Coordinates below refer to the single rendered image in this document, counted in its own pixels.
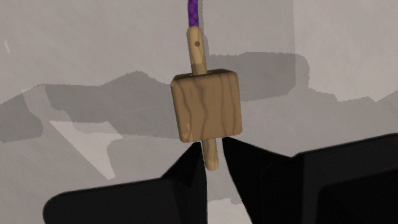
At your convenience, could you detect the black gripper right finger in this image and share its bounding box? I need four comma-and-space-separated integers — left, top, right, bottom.
222, 133, 398, 224

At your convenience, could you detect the thin wooden stick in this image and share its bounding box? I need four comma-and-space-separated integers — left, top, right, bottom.
187, 0, 219, 171

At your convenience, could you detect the light brown wooden block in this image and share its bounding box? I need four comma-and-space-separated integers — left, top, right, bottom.
170, 68, 242, 143

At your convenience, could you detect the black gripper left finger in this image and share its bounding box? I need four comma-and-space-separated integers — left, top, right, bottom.
43, 142, 208, 224

